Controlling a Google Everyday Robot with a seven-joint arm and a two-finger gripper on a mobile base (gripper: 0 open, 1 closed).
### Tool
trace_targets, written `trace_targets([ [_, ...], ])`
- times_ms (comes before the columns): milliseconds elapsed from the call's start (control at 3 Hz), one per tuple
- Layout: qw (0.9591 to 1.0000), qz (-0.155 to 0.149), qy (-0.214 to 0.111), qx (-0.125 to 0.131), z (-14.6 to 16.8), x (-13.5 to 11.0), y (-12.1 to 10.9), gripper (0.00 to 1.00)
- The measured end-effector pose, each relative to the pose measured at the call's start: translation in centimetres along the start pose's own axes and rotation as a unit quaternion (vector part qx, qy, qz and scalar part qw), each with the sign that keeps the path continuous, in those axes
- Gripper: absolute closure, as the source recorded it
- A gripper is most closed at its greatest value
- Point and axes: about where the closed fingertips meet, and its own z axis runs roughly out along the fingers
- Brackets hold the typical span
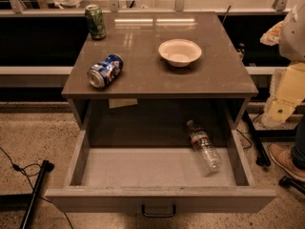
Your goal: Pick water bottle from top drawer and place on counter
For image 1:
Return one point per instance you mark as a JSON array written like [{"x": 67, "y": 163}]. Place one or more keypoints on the black tripod leg left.
[{"x": 46, "y": 167}]

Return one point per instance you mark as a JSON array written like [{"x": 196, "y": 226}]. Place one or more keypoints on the black tripod leg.
[
  {"x": 262, "y": 158},
  {"x": 46, "y": 167}
]

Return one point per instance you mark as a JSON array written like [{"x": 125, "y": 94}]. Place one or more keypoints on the black tripod leg right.
[{"x": 262, "y": 158}]

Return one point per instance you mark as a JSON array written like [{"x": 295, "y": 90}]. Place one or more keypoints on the black stand foot right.
[{"x": 287, "y": 182}]

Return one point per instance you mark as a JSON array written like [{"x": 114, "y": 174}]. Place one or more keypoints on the dark jeans leg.
[{"x": 299, "y": 143}]

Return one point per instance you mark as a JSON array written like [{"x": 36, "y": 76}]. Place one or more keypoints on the clear plastic water bottle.
[{"x": 202, "y": 144}]

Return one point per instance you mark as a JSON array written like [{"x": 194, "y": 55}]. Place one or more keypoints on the green soda can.
[{"x": 95, "y": 22}]

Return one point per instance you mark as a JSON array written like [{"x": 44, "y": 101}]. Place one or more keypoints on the brown cabinet with counter top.
[{"x": 217, "y": 74}]

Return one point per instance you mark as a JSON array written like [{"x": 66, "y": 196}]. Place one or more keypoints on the white paper bowl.
[{"x": 179, "y": 52}]

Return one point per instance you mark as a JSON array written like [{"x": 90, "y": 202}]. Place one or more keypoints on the paper note under counter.
[{"x": 117, "y": 103}]

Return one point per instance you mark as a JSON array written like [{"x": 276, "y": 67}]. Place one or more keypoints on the blue soda can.
[{"x": 103, "y": 73}]

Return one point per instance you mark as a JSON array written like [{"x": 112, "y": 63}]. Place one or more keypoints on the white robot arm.
[{"x": 289, "y": 34}]

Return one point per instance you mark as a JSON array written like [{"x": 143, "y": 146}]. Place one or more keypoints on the open grey top drawer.
[{"x": 141, "y": 155}]

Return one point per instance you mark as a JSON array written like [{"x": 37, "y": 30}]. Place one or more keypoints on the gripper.
[{"x": 294, "y": 37}]

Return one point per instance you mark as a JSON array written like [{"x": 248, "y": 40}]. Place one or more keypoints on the brown shoe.
[{"x": 290, "y": 160}]

